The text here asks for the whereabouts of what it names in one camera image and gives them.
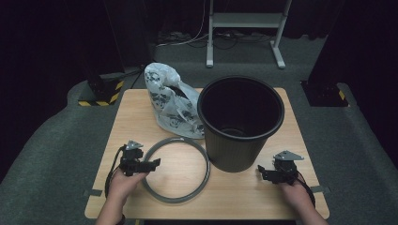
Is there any white floor cable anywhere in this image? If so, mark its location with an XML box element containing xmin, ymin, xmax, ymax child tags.
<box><xmin>155</xmin><ymin>0</ymin><xmax>210</xmax><ymax>49</ymax></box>

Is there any person's right hand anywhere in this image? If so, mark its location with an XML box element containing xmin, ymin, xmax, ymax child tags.
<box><xmin>278</xmin><ymin>181</ymin><xmax>313</xmax><ymax>214</ymax></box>

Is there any black floor cable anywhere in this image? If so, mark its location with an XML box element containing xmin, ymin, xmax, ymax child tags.
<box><xmin>130</xmin><ymin>58</ymin><xmax>158</xmax><ymax>90</ymax></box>

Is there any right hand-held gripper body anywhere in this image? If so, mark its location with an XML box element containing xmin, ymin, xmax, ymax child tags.
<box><xmin>272</xmin><ymin>150</ymin><xmax>305</xmax><ymax>186</ymax></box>

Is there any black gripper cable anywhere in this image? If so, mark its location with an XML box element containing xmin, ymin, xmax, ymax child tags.
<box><xmin>297</xmin><ymin>174</ymin><xmax>316</xmax><ymax>208</ymax></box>
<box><xmin>104</xmin><ymin>144</ymin><xmax>127</xmax><ymax>199</ymax></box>

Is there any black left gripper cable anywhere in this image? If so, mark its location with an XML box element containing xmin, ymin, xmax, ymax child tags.
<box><xmin>104</xmin><ymin>144</ymin><xmax>127</xmax><ymax>199</ymax></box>

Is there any grey tape strip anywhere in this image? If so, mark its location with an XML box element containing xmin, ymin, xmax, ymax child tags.
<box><xmin>310</xmin><ymin>185</ymin><xmax>331</xmax><ymax>194</ymax></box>
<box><xmin>83</xmin><ymin>188</ymin><xmax>103</xmax><ymax>198</ymax></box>

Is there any light grey metal stand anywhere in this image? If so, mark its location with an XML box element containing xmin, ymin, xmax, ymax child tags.
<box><xmin>206</xmin><ymin>0</ymin><xmax>294</xmax><ymax>70</ymax></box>

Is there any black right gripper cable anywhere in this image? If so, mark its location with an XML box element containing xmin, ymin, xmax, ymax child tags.
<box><xmin>297</xmin><ymin>174</ymin><xmax>316</xmax><ymax>208</ymax></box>

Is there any black ribbed plastic bin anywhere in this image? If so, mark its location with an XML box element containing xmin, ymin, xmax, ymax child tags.
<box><xmin>196</xmin><ymin>75</ymin><xmax>286</xmax><ymax>173</ymax></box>

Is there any white printed plastic bag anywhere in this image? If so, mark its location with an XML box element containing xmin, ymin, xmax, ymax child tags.
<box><xmin>144</xmin><ymin>62</ymin><xmax>207</xmax><ymax>141</ymax></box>

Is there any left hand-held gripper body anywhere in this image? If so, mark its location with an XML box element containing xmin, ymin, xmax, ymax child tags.
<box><xmin>119</xmin><ymin>140</ymin><xmax>145</xmax><ymax>177</ymax></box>

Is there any black post with striped base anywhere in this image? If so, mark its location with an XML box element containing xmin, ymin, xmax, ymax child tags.
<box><xmin>64</xmin><ymin>0</ymin><xmax>126</xmax><ymax>108</ymax></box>
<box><xmin>300</xmin><ymin>0</ymin><xmax>398</xmax><ymax>108</ymax></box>

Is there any person's left hand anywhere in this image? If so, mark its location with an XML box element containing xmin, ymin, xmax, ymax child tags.
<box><xmin>107</xmin><ymin>168</ymin><xmax>148</xmax><ymax>204</ymax></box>

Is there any grey plastic bin ring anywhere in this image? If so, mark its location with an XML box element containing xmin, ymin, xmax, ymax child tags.
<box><xmin>141</xmin><ymin>136</ymin><xmax>211</xmax><ymax>204</ymax></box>

